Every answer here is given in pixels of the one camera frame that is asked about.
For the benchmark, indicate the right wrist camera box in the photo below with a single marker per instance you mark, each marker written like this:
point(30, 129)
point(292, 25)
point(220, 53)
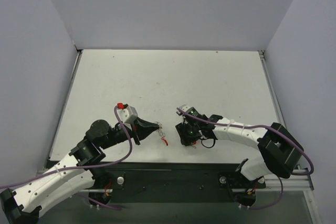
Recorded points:
point(185, 109)

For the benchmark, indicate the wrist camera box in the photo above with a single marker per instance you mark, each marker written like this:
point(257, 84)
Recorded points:
point(185, 109)
point(128, 115)

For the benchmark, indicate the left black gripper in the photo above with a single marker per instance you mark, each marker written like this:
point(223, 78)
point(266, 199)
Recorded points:
point(135, 132)

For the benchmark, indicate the red handled keyring holder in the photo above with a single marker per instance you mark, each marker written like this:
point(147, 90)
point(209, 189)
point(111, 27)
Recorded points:
point(161, 134)

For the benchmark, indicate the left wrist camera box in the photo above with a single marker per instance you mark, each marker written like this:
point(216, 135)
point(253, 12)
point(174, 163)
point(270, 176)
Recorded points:
point(128, 115)

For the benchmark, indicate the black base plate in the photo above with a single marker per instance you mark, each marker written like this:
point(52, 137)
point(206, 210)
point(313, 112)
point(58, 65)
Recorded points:
point(170, 183)

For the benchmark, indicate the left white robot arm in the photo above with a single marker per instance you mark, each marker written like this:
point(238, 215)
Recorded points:
point(78, 170)

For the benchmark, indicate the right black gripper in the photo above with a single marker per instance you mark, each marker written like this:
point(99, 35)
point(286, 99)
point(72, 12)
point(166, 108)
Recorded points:
point(185, 134)

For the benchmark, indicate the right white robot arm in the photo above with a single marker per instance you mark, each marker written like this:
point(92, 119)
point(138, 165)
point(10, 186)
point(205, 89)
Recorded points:
point(279, 151)

